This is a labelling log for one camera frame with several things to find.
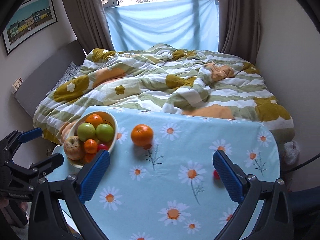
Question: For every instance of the cream duck bowl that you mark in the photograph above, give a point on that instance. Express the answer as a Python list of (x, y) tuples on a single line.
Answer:
[(108, 118)]

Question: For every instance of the grey curtain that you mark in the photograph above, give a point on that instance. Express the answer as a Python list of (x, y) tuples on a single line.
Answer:
[(239, 28), (89, 23)]

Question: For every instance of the left grey curtain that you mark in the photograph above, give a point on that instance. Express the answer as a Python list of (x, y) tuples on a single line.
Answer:
[(89, 23)]

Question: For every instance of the white plastic bag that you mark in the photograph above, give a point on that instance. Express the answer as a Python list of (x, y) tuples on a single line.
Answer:
[(292, 152)]

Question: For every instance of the blue window cloth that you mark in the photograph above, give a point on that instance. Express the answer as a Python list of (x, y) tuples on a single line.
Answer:
[(188, 24)]

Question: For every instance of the red cherry tomato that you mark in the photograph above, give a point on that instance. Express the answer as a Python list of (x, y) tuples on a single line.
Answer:
[(216, 175), (102, 147)]

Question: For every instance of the large green apple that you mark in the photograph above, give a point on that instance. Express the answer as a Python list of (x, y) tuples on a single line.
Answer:
[(85, 131)]

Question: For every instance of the large orange mandarin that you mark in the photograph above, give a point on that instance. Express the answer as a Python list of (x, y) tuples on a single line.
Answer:
[(142, 135)]

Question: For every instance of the small green apple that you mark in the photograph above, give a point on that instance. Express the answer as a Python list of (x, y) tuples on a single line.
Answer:
[(104, 132)]

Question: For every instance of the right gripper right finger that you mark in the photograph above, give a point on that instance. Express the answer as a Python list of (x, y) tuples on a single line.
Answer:
[(275, 220)]

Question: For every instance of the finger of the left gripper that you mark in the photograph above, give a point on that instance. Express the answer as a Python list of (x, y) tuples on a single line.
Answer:
[(15, 139), (42, 166)]

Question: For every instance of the yellow brown apple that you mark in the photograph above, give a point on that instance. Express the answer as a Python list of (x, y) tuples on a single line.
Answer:
[(73, 148)]

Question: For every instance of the green floral striped duvet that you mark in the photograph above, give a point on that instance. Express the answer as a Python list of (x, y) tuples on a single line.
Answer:
[(165, 79)]

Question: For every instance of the blue daisy tablecloth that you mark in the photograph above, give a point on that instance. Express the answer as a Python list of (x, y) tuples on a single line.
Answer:
[(166, 189)]

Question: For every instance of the grey bed headboard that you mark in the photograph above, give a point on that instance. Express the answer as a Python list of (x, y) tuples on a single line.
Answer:
[(35, 87)]

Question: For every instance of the white wall socket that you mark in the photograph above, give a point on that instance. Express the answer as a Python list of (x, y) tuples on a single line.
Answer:
[(16, 85)]

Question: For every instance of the person's left hand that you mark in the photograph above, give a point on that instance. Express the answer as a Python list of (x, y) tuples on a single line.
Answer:
[(13, 208)]

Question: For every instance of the framed wall picture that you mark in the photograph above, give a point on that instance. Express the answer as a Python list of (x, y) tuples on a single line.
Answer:
[(31, 17)]

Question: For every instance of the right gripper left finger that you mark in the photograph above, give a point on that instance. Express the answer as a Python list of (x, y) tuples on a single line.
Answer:
[(46, 218)]

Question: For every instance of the right grey curtain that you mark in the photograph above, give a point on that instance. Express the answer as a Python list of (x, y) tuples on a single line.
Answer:
[(239, 28)]

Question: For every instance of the small orange tangerine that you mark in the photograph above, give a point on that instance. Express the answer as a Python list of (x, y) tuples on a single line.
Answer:
[(90, 146), (88, 158)]

